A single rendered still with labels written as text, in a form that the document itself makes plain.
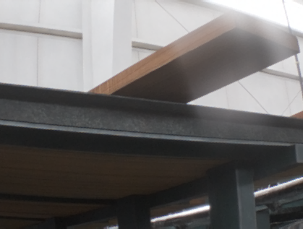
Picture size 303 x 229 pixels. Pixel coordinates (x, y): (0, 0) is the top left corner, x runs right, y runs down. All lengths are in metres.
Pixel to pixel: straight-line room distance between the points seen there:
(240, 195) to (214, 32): 0.48
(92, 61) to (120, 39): 0.92
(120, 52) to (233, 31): 6.61
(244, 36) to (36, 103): 0.30
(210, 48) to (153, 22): 8.57
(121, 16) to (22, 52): 1.63
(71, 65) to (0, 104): 7.38
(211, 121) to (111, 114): 0.19
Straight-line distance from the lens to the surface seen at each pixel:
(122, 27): 7.38
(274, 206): 1.93
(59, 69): 7.99
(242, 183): 1.09
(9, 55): 7.79
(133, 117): 0.82
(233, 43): 0.70
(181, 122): 0.87
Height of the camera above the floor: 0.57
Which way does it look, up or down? 17 degrees up
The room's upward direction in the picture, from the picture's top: 5 degrees counter-clockwise
